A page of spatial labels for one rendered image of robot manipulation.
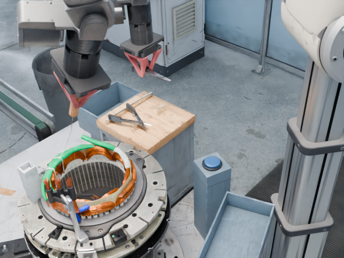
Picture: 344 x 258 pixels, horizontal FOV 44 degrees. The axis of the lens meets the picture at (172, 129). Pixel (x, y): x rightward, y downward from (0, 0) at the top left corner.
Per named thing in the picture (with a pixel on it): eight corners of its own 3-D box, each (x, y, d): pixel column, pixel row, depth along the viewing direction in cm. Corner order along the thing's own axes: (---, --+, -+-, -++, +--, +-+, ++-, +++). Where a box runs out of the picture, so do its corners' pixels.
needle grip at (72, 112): (67, 114, 80) (70, 93, 76) (72, 109, 82) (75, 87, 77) (74, 119, 80) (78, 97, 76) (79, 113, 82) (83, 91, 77)
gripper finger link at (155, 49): (127, 75, 114) (123, 43, 108) (146, 64, 118) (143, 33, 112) (145, 83, 110) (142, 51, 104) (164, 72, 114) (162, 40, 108)
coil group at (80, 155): (61, 172, 96) (57, 158, 93) (83, 158, 99) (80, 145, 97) (65, 176, 95) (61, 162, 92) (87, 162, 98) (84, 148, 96)
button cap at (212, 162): (209, 171, 104) (209, 168, 103) (201, 161, 107) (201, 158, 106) (223, 165, 105) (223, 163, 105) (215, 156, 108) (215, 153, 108)
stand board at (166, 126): (97, 127, 119) (95, 120, 117) (144, 97, 130) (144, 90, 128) (148, 157, 108) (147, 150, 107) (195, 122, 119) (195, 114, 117)
